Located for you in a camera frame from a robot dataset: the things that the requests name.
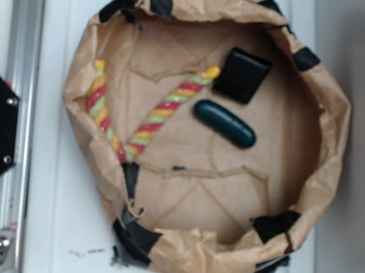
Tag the aluminium extrusion rail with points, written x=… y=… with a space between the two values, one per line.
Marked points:
x=22 y=72

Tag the black rectangular wallet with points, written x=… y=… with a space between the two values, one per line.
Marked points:
x=241 y=76

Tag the brown paper bag bin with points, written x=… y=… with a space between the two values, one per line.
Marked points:
x=193 y=202

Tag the twisted multicolour rope toy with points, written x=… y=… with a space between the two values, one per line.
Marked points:
x=97 y=110

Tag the dark green plastic pickle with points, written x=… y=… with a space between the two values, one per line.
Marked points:
x=225 y=123

